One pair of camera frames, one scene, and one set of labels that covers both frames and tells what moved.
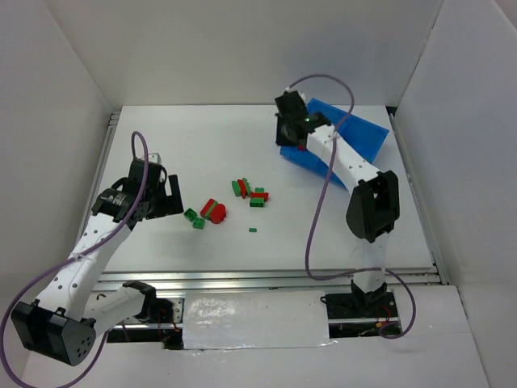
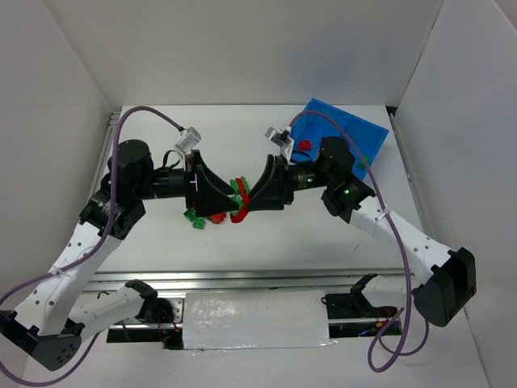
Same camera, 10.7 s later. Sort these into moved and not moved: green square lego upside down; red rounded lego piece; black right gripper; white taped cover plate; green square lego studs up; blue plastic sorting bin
Moved: black right gripper
Not moved: white taped cover plate; green square lego studs up; blue plastic sorting bin; red rounded lego piece; green square lego upside down
